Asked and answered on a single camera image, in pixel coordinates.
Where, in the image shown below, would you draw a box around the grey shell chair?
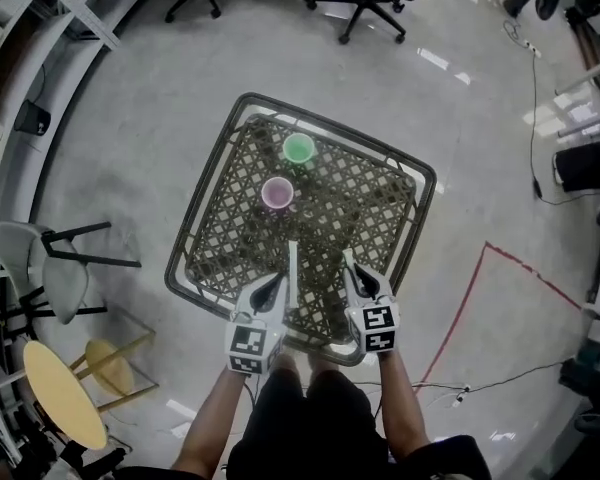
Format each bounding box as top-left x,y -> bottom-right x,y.
0,220 -> 143,326

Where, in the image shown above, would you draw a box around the pink plastic cup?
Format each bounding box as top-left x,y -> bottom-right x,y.
260,176 -> 295,213

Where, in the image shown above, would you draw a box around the person's right leg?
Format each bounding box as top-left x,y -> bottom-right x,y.
309,355 -> 354,384

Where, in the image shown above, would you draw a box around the person's black shirt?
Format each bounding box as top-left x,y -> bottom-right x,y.
114,435 -> 492,480

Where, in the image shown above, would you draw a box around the person's leg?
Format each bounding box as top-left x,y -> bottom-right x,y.
309,355 -> 354,384
267,352 -> 297,377

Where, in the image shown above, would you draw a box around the red floor tape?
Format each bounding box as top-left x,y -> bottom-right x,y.
413,240 -> 584,395

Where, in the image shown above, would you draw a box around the yellow wooden stool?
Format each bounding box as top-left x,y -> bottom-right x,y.
69,331 -> 160,414

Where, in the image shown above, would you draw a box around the person's black shorts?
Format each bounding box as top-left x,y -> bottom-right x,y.
227,367 -> 389,480

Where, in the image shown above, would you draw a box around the green plastic cup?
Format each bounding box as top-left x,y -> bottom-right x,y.
281,133 -> 316,166

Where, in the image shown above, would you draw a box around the black mesh waste bin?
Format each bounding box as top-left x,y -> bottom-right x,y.
14,99 -> 53,137

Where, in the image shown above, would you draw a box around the person's right forearm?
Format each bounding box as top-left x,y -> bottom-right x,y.
377,350 -> 431,464

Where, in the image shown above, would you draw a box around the rattan glass-top side table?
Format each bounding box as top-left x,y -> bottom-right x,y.
163,91 -> 438,368

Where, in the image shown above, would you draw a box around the person's left leg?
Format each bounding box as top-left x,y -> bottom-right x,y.
267,352 -> 297,377

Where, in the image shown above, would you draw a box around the person's left forearm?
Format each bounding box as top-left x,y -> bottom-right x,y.
172,367 -> 252,480

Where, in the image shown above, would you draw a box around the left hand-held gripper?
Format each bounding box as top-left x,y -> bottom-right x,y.
223,273 -> 289,377

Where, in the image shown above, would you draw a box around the white metal shelf unit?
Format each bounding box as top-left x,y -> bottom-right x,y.
0,0 -> 122,184

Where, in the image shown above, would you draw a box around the yellow round table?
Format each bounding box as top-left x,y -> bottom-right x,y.
23,340 -> 109,452

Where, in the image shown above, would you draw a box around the black floor cable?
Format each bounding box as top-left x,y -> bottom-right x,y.
503,17 -> 600,207
354,360 -> 567,405

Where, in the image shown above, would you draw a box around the black bag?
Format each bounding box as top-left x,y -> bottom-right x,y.
552,136 -> 600,195

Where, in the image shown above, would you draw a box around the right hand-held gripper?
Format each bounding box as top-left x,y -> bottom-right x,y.
342,263 -> 402,356

